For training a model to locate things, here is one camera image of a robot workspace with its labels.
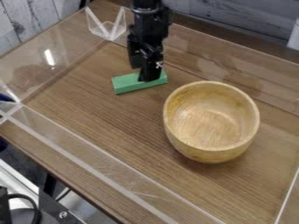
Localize black cable loop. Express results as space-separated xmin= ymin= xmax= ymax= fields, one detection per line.
xmin=0 ymin=192 xmax=42 ymax=224

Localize clear acrylic corner bracket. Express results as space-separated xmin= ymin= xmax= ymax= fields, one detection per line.
xmin=85 ymin=7 xmax=126 ymax=41

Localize black metal bracket with screw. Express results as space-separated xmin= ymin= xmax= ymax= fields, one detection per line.
xmin=37 ymin=190 xmax=86 ymax=224

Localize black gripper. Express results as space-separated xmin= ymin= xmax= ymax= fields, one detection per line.
xmin=126 ymin=7 xmax=172 ymax=82

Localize black table leg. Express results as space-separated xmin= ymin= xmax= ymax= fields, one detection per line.
xmin=42 ymin=174 xmax=57 ymax=197

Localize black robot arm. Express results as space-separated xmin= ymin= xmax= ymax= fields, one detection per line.
xmin=126 ymin=0 xmax=170 ymax=82

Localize green rectangular block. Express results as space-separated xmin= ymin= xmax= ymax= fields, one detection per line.
xmin=112 ymin=72 xmax=168 ymax=95

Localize light wooden bowl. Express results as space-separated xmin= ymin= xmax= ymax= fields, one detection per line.
xmin=162 ymin=81 xmax=260 ymax=164

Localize clear acrylic tray walls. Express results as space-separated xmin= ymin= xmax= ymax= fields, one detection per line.
xmin=0 ymin=0 xmax=299 ymax=224

